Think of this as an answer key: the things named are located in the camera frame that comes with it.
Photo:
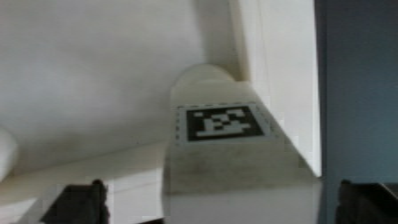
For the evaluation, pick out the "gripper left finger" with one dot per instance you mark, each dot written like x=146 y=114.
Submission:
x=78 y=207

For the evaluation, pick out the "white table leg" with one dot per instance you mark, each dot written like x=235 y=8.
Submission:
x=237 y=177

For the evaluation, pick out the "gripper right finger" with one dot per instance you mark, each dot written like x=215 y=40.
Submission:
x=366 y=203

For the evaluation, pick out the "white square tabletop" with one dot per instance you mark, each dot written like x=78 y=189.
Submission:
x=93 y=56

